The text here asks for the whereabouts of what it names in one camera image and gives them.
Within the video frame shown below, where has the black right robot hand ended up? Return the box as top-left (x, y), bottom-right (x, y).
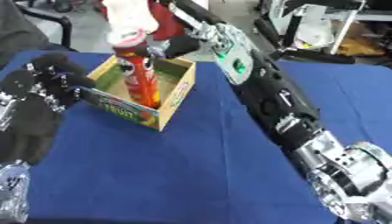
top-left (160, 0), bottom-right (227, 60)

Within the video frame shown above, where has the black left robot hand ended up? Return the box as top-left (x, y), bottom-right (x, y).
top-left (0, 52), bottom-right (98, 165)

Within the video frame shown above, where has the red bottle with eyes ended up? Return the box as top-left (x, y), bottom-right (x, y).
top-left (111, 43), bottom-right (163, 109)

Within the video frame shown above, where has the tan cardboard box green inside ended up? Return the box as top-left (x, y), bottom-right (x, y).
top-left (80, 53), bottom-right (200, 132)

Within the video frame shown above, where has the brown cardboard box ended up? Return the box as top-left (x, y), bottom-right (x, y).
top-left (337, 22), bottom-right (388, 57)

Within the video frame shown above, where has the person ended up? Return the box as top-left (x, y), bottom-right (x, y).
top-left (147, 0), bottom-right (187, 41)

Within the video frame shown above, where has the person's hand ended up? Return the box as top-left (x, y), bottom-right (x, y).
top-left (101, 0), bottom-right (161, 48)

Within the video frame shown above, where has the black chair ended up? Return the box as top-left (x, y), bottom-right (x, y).
top-left (13, 2), bottom-right (74, 49)

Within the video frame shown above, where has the white bag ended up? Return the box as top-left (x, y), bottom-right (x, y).
top-left (294, 4), bottom-right (334, 50)

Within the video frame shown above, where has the black metal frame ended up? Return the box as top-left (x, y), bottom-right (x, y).
top-left (252, 0), bottom-right (359, 65)

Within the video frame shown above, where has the white post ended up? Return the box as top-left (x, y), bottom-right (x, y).
top-left (327, 0), bottom-right (368, 56)

